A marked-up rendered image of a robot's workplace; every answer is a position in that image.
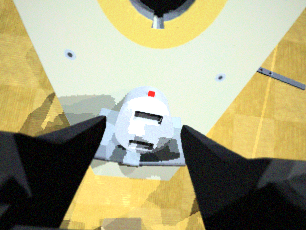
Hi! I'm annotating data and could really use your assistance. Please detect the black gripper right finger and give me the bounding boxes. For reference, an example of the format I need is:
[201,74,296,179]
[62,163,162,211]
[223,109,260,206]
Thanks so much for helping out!
[180,125,306,230]

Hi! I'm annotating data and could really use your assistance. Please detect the grey flat bar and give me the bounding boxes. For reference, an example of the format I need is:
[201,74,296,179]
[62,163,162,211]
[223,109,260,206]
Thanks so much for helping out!
[257,67,306,90]

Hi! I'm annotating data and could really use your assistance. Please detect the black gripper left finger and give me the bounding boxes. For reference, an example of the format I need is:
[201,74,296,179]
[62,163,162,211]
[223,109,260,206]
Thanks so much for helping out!
[0,115,106,228]

